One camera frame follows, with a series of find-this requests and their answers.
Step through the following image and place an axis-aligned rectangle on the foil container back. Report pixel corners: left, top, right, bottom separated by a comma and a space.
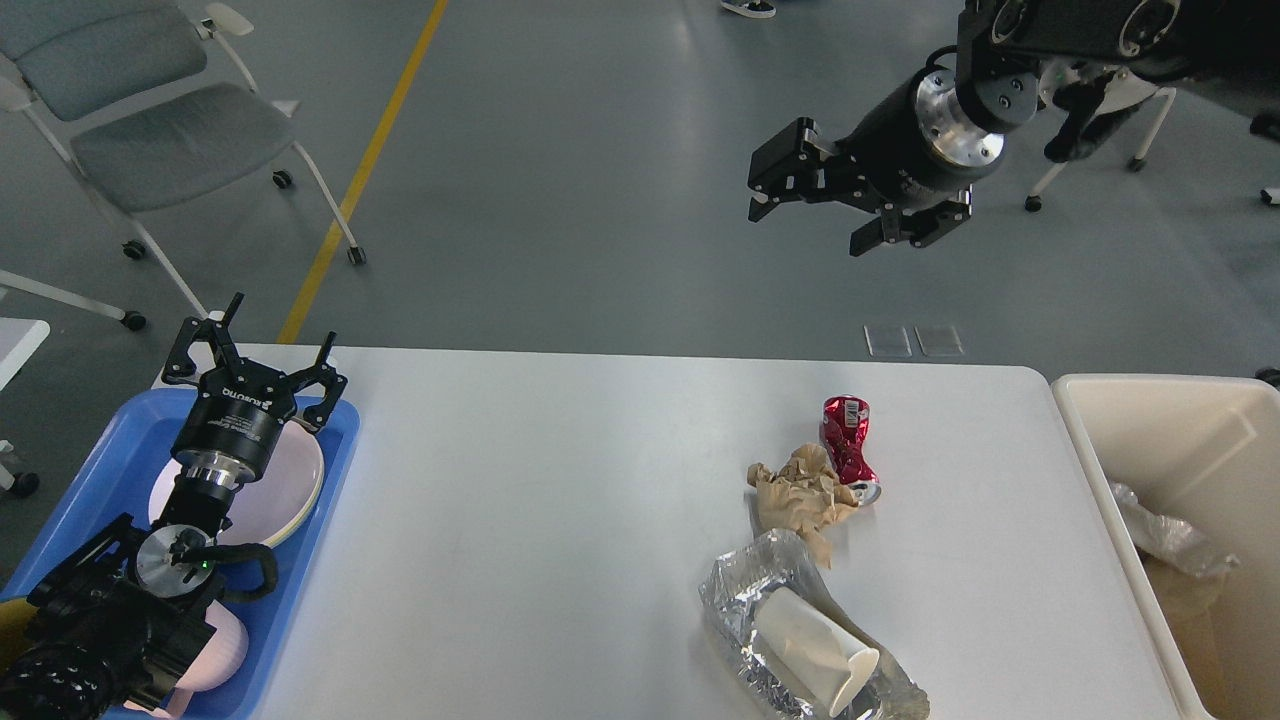
1108, 480, 1242, 580

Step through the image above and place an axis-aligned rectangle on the crushed red soda can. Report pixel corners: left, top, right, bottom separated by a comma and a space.
820, 395, 882, 505

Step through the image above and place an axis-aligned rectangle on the white chair base leg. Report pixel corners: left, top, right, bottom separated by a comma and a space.
1, 270, 148, 332

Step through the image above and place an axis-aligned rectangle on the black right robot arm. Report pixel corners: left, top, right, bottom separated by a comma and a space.
748, 1, 1277, 256

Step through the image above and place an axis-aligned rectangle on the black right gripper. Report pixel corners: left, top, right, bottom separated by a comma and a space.
748, 68, 1006, 258

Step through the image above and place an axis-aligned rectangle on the white side table corner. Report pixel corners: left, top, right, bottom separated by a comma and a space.
0, 316, 51, 389

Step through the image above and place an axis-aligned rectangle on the white paper cup lying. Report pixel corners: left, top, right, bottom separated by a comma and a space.
755, 587, 881, 717

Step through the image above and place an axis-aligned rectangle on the beige plastic bin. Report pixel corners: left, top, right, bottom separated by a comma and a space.
1052, 374, 1279, 719

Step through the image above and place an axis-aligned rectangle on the clear floor plate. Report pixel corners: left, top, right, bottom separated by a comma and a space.
914, 324, 966, 357
863, 324, 913, 359

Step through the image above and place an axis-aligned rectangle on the white office chair right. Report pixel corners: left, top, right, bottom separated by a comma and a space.
1024, 59, 1178, 213

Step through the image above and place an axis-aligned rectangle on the pink ceramic plate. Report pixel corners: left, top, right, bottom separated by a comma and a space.
146, 421, 325, 548

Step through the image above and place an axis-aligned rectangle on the teal mug yellow inside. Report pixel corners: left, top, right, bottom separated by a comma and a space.
0, 597, 37, 673

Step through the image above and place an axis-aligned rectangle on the person in black hoodie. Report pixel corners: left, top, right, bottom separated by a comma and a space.
719, 0, 776, 19

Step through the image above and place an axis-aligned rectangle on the clear floor plate left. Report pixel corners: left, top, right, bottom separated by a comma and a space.
863, 324, 913, 359

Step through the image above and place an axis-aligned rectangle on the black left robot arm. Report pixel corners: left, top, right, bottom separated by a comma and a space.
3, 293, 348, 719

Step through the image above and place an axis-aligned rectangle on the clear floor plate right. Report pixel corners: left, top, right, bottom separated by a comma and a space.
914, 324, 966, 357

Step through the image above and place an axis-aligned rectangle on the blue plastic tray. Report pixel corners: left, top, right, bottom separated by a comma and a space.
3, 389, 361, 719

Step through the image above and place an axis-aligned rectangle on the white office chair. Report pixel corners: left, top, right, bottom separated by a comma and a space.
1, 1, 316, 315
1024, 59, 1178, 213

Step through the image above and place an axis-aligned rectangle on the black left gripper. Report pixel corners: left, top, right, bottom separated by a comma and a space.
164, 293, 348, 488

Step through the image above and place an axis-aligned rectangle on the brown paper ball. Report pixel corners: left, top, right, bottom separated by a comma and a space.
746, 443, 863, 569

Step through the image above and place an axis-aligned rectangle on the white office chair left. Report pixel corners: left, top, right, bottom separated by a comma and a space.
1, 1, 316, 315

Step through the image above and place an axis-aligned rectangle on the foil tray front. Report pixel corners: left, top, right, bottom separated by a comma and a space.
700, 530, 931, 719

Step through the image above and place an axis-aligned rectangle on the pink ribbed mug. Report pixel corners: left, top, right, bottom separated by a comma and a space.
123, 601, 250, 719

